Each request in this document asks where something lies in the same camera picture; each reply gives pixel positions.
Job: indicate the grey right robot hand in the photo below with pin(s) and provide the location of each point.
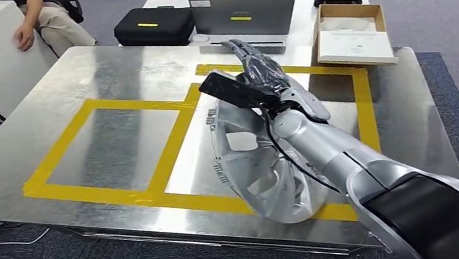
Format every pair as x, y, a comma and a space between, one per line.
264, 76

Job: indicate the person's hand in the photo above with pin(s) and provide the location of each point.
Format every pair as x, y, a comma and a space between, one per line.
25, 37

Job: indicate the silver wheel hubcap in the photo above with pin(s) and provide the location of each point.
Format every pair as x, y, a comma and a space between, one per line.
259, 176

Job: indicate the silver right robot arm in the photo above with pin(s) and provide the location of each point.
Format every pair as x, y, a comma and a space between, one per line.
341, 151

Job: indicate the stainless steel workbench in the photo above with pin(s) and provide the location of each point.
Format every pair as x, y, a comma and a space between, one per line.
89, 159

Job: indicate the grey laptop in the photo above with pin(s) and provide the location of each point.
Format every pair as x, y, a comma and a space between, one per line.
243, 13

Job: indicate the white table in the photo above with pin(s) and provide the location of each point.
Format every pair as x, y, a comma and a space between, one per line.
301, 20

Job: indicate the round white puck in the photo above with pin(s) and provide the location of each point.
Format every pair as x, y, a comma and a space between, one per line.
200, 38

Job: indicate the flat white box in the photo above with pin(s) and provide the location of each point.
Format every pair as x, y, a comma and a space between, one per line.
356, 47

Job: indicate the open cardboard box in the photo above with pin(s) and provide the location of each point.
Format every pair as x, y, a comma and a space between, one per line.
348, 10

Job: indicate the yellow tape double rectangle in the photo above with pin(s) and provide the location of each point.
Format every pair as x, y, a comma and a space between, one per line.
171, 151

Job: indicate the black carry case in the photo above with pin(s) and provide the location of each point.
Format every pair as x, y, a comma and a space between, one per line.
152, 31

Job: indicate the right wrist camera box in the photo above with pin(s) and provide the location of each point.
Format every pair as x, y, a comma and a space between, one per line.
234, 90

